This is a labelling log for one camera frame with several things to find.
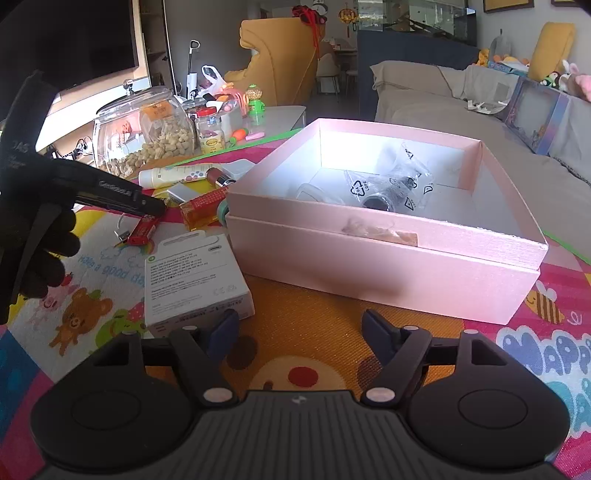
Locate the red hanging ornament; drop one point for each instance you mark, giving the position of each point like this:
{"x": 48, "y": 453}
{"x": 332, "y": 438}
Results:
{"x": 310, "y": 16}

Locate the glass jar of peanuts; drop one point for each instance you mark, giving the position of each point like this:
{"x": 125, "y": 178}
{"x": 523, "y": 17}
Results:
{"x": 157, "y": 147}

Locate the grey plush toy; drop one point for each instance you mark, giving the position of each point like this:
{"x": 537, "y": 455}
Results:
{"x": 501, "y": 46}

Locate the colourful cartoon play mat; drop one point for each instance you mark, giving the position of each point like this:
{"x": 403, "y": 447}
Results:
{"x": 300, "y": 323}

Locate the brown cylindrical battery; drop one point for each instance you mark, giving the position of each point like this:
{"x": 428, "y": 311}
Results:
{"x": 220, "y": 177}

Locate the white stick vacuum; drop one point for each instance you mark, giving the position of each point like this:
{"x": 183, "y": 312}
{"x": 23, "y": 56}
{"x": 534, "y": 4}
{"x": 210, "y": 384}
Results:
{"x": 191, "y": 74}

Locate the white charger adapter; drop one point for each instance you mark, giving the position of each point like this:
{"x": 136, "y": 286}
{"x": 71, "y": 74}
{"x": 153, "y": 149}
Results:
{"x": 181, "y": 193}

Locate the small red box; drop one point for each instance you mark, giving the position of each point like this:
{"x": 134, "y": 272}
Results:
{"x": 143, "y": 230}

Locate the green toy dispenser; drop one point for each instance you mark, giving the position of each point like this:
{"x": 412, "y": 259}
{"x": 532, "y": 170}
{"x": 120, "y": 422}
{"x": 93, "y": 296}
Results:
{"x": 255, "y": 108}

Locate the person's left hand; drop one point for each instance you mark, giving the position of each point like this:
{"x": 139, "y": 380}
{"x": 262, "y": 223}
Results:
{"x": 55, "y": 240}

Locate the purple window box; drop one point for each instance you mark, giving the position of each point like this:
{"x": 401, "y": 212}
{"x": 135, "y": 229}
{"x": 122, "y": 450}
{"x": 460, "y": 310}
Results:
{"x": 535, "y": 115}

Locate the white dining chair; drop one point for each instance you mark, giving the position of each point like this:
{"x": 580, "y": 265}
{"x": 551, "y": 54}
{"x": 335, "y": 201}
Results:
{"x": 328, "y": 69}

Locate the small jar with red lid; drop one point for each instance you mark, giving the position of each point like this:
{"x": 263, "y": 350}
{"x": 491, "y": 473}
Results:
{"x": 210, "y": 134}

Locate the amber bottle with red label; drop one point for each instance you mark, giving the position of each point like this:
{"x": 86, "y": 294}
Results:
{"x": 203, "y": 210}

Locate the flat blue box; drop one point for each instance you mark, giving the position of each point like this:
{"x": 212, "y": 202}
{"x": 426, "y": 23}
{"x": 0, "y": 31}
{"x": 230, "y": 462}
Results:
{"x": 508, "y": 69}

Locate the pink cardboard box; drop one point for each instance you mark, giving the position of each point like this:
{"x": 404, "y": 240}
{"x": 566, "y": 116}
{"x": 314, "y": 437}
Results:
{"x": 369, "y": 277}

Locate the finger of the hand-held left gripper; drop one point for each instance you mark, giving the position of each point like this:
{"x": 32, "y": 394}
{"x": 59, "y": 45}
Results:
{"x": 115, "y": 191}

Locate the pink plush toy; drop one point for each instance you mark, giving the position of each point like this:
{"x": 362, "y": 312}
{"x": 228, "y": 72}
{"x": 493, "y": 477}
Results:
{"x": 584, "y": 86}

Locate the black television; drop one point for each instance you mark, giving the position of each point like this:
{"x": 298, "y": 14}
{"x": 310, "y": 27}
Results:
{"x": 92, "y": 37}

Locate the teal plastic item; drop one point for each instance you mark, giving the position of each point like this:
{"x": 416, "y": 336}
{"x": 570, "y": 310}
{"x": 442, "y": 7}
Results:
{"x": 224, "y": 213}

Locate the white plastic bag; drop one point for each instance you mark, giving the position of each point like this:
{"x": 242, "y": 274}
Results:
{"x": 214, "y": 78}

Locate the orange wall ornament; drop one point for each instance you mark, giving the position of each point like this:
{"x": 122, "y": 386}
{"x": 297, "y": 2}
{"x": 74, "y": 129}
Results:
{"x": 346, "y": 16}

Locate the yellow pillow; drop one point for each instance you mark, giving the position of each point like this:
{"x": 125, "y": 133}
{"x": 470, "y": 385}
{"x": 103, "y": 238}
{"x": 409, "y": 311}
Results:
{"x": 551, "y": 48}

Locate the white cream tube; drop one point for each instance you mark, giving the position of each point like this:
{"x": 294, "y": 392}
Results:
{"x": 171, "y": 175}

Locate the grey-white plastic piece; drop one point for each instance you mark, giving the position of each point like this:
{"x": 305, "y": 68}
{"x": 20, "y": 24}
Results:
{"x": 236, "y": 168}

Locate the yellow armchair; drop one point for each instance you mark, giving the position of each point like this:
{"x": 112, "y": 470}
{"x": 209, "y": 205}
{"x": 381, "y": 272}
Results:
{"x": 281, "y": 60}

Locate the small pink item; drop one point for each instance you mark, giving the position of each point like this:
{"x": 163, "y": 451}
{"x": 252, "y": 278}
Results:
{"x": 255, "y": 135}

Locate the clear plastic packaging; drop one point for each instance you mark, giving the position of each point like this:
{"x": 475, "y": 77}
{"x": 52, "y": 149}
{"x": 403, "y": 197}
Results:
{"x": 482, "y": 107}

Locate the clear plastic bag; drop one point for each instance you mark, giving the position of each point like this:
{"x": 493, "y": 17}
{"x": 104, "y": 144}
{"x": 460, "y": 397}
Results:
{"x": 397, "y": 184}

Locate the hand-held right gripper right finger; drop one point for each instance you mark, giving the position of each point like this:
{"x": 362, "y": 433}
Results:
{"x": 376, "y": 330}

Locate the orange carrot toy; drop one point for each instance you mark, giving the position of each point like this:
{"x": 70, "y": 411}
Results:
{"x": 239, "y": 135}

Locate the grey sofa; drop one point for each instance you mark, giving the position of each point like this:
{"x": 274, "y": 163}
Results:
{"x": 429, "y": 97}

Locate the red and pink toy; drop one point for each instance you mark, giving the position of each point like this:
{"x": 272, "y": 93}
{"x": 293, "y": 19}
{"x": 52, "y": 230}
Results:
{"x": 233, "y": 98}

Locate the white printed carton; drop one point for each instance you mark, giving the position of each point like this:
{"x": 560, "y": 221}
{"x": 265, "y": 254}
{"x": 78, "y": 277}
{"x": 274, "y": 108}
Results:
{"x": 194, "y": 286}

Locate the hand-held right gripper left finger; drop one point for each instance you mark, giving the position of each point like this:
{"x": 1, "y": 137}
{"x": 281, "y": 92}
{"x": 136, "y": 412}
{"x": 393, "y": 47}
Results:
{"x": 224, "y": 330}

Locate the rabbit plush toy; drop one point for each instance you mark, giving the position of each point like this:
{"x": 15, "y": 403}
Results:
{"x": 570, "y": 76}

